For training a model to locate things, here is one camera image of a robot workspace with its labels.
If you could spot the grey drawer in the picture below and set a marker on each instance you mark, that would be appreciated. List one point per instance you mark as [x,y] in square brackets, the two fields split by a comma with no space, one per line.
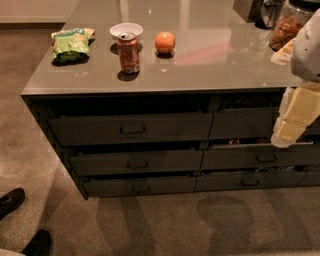
[243,123]
[136,162]
[118,129]
[219,158]
[140,186]
[247,180]

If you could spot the clear jar of snacks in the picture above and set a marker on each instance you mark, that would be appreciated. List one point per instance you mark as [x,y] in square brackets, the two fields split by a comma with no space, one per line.
[293,16]

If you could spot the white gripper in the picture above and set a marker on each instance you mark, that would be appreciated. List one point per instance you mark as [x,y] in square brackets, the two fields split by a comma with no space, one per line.
[307,55]

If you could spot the grey counter cabinet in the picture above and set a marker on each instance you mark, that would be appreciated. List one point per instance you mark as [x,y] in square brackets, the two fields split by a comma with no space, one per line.
[219,62]

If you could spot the green chip bag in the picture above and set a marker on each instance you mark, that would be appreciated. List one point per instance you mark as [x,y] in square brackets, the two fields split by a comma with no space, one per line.
[71,45]

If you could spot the white bowl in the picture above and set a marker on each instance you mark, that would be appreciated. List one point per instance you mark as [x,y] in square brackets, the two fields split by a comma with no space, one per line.
[134,28]

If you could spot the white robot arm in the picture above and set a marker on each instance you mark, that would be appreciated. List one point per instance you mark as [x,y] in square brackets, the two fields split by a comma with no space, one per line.
[305,58]

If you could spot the orange fruit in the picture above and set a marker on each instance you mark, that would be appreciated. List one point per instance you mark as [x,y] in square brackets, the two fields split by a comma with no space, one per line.
[165,42]

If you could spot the dark kitchen appliance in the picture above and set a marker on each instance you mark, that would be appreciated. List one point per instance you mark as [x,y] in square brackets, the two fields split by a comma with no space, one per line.
[268,13]

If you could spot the orange soda can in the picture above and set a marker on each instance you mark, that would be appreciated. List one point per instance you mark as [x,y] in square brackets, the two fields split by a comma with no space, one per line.
[128,51]

